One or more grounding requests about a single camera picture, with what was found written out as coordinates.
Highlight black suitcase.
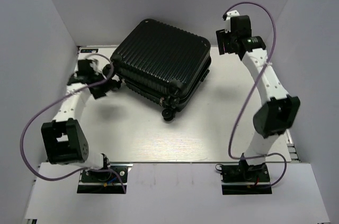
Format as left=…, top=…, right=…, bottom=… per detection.
left=111, top=19, right=211, bottom=112

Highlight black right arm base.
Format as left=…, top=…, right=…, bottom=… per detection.
left=215, top=161, right=272, bottom=195

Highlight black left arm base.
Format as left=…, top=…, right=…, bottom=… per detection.
left=77, top=163, right=133, bottom=194

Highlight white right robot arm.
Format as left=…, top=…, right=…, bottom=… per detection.
left=216, top=10, right=300, bottom=181

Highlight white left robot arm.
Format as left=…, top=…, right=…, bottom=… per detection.
left=41, top=58, right=116, bottom=181

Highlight black suitcase wheel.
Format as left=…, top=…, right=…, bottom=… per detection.
left=166, top=96, right=180, bottom=109
left=162, top=109, right=176, bottom=122

